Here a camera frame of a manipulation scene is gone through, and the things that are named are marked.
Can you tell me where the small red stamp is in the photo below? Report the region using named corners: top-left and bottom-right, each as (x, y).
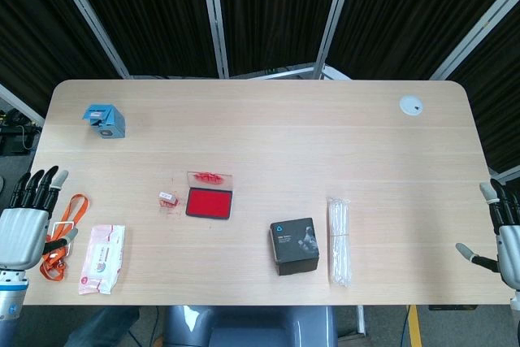
top-left (157, 189), bottom-right (179, 208)

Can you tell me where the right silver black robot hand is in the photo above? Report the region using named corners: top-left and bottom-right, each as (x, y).
top-left (454, 178), bottom-right (520, 292)

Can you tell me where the blue cardboard box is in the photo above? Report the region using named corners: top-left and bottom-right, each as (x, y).
top-left (82, 104), bottom-right (126, 140)

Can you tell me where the red ink pad with lid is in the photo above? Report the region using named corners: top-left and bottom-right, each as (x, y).
top-left (185, 171), bottom-right (235, 222)

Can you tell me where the pink wet wipes pack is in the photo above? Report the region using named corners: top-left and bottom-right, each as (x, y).
top-left (77, 223), bottom-right (126, 296)

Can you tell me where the clear pack of white sticks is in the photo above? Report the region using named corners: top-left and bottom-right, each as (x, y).
top-left (326, 196), bottom-right (352, 288)

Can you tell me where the white round cable grommet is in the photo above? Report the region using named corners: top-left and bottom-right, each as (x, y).
top-left (398, 95), bottom-right (424, 117)

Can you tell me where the black product box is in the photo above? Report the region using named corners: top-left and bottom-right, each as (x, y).
top-left (268, 217), bottom-right (320, 277)

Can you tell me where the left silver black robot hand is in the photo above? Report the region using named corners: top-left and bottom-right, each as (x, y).
top-left (0, 165), bottom-right (79, 271)

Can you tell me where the black folding screen with frame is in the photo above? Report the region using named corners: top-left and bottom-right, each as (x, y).
top-left (0, 0), bottom-right (520, 185)

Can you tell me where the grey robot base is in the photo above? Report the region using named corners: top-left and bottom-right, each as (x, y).
top-left (162, 305), bottom-right (339, 347)

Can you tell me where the orange lanyard with badge holder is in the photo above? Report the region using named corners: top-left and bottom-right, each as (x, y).
top-left (39, 193), bottom-right (91, 282)

